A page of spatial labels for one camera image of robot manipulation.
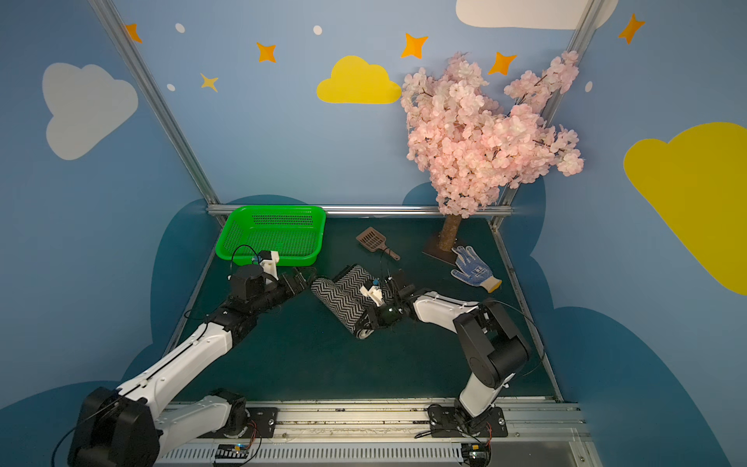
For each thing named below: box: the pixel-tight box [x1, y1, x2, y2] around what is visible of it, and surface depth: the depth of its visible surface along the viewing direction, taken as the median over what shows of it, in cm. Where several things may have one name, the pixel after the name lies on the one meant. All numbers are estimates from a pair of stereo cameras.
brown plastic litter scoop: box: [355, 226, 401, 262], surface depth 117 cm
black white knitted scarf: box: [311, 265, 395, 336], surface depth 90 cm
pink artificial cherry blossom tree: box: [400, 50, 585, 264], surface depth 75 cm
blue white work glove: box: [450, 245, 502, 293], surface depth 107 cm
